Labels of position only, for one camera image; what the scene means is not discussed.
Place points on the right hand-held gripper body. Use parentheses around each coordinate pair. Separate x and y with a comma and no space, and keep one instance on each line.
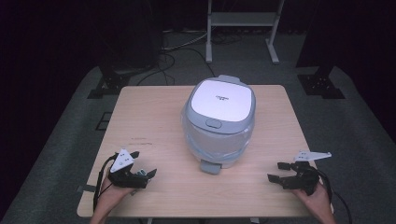
(303,179)

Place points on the white metal stand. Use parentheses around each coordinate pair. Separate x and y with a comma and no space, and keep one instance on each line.
(243,18)

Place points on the person's right hand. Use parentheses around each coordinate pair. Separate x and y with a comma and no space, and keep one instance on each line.
(319,200)

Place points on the black stand base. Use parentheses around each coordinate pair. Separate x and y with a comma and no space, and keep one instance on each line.
(320,85)
(109,85)

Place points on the grey tape strip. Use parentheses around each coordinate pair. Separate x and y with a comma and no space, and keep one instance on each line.
(87,188)

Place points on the person's left hand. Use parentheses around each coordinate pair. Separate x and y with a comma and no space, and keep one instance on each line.
(113,194)

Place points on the dark floor socket plate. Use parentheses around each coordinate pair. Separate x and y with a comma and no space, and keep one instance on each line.
(103,121)

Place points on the white rice cooker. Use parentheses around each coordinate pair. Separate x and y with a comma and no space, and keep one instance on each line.
(218,124)

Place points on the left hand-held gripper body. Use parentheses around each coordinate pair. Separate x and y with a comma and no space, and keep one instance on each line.
(123,174)

